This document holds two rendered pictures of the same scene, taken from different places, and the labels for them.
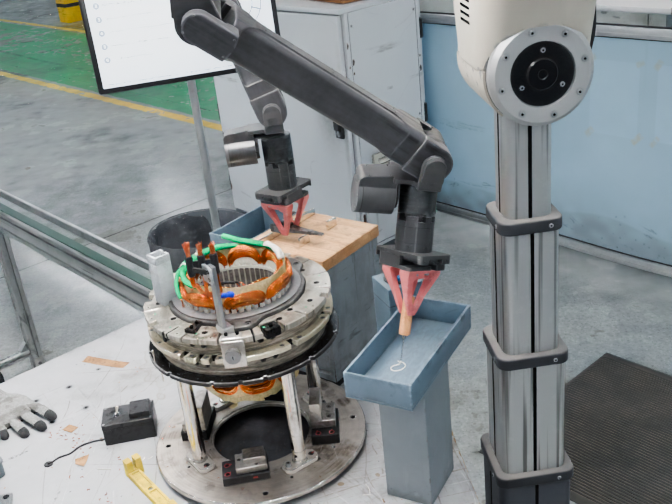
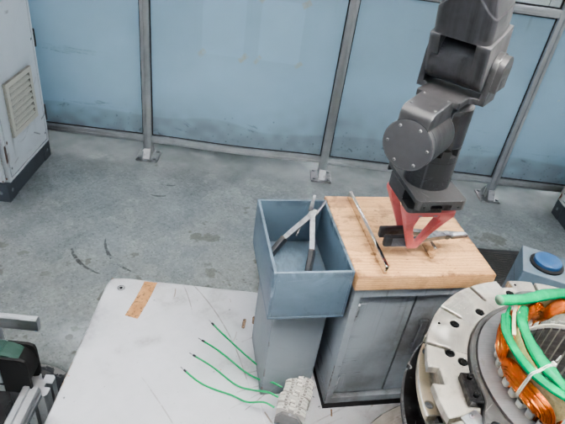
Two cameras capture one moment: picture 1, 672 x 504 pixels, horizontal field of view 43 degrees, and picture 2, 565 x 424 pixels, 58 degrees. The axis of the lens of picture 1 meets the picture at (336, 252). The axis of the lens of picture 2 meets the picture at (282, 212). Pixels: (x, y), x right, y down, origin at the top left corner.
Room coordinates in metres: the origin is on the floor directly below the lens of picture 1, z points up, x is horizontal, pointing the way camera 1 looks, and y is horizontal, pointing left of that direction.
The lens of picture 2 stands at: (1.35, 0.65, 1.49)
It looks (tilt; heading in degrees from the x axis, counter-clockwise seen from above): 34 degrees down; 307
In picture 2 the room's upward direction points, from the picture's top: 9 degrees clockwise
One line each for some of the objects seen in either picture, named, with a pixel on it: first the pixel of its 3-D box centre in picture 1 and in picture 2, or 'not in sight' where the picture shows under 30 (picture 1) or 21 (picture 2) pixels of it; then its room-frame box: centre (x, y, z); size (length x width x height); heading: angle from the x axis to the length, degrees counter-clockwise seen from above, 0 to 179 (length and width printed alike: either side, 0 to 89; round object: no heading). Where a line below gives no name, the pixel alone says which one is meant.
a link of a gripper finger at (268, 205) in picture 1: (286, 211); (415, 214); (1.55, 0.09, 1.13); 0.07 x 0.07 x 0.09; 52
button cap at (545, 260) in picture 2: not in sight; (548, 261); (1.40, -0.11, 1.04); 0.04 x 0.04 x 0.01
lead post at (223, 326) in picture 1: (219, 298); not in sight; (1.16, 0.19, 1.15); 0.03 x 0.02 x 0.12; 34
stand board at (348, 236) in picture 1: (312, 239); (402, 238); (1.57, 0.05, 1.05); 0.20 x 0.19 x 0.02; 51
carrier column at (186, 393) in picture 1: (190, 414); not in sight; (1.22, 0.28, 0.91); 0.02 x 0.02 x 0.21
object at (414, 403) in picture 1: (415, 412); not in sight; (1.13, -0.10, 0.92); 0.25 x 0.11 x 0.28; 149
